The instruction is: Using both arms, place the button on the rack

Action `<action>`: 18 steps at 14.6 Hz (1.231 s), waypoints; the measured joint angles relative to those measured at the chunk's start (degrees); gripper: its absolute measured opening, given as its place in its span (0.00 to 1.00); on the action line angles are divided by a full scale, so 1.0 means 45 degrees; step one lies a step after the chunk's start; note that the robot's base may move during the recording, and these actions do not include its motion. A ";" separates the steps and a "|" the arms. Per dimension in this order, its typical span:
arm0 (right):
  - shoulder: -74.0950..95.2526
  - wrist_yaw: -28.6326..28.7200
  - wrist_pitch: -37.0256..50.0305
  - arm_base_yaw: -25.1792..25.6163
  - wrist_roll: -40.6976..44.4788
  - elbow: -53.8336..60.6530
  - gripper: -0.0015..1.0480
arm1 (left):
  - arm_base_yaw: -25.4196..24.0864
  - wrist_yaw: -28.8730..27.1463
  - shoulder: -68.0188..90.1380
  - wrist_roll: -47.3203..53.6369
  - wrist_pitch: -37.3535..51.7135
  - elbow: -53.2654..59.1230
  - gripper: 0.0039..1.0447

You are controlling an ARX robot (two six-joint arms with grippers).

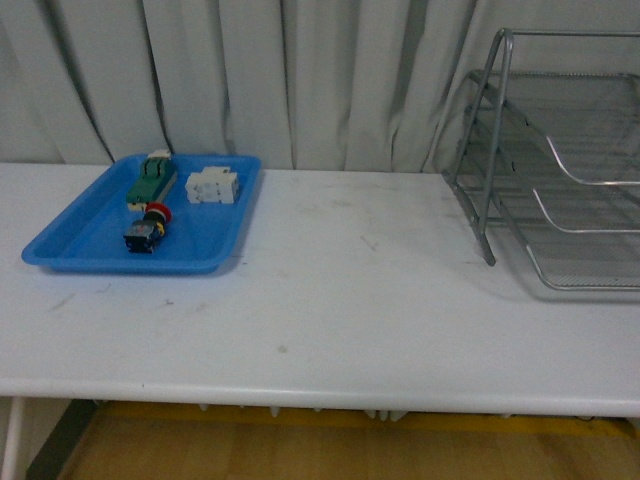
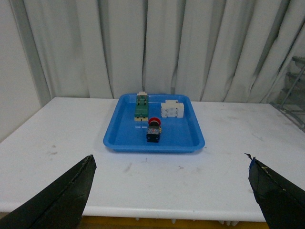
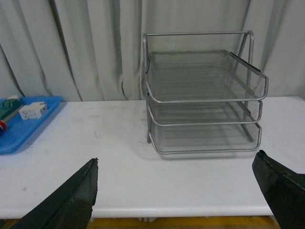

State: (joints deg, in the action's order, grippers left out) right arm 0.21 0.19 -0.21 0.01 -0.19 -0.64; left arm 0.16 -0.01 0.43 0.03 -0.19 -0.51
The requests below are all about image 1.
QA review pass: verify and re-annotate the red emergency stop button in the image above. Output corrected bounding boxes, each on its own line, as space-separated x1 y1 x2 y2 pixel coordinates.
123 202 172 254

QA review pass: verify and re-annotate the blue plastic tray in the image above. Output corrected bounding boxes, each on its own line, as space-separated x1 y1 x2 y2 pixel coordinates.
22 154 261 275

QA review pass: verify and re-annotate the white circuit breaker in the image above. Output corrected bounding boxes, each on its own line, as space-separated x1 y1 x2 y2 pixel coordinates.
185 166 239 205

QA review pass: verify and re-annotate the white curtain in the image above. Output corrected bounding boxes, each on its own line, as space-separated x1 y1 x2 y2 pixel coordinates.
1 1 639 172

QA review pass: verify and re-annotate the green terminal block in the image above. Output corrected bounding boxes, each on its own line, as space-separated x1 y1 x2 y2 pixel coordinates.
126 150 177 211

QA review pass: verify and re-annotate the white table leg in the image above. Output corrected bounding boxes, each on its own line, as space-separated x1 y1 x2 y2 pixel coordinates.
1 397 27 480

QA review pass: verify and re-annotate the silver mesh letter rack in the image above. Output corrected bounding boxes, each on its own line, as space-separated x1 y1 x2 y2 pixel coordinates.
443 28 639 291

